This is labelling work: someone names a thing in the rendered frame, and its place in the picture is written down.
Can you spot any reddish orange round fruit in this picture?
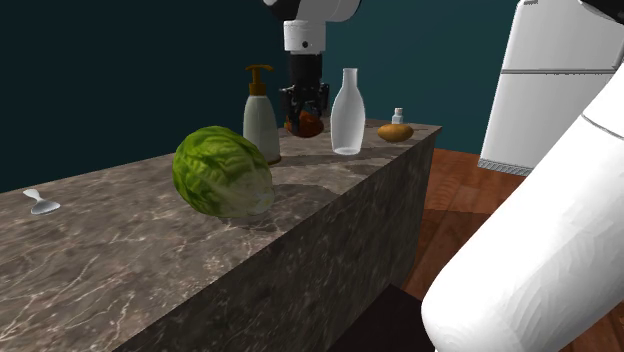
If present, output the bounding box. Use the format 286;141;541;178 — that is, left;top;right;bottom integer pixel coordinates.
284;110;326;139

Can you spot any clear glass bottle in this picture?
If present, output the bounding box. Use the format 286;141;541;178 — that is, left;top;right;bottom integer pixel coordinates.
329;67;367;157

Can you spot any white refrigerator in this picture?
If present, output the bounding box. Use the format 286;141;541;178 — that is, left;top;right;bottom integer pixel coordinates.
477;0;624;178

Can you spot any silver spoon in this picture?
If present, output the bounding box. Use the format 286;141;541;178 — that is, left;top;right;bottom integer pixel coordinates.
22;187;62;217

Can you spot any white soap dispenser, orange pump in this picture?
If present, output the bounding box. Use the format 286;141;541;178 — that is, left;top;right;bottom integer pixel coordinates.
242;64;283;166

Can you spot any green lettuce head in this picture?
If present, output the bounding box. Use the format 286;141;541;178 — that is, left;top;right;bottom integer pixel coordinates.
171;125;276;220

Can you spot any brown potato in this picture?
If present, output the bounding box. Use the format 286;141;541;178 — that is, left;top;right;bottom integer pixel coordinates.
376;123;416;144

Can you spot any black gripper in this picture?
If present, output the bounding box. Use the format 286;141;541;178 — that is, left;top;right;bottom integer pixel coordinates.
279;52;331;132

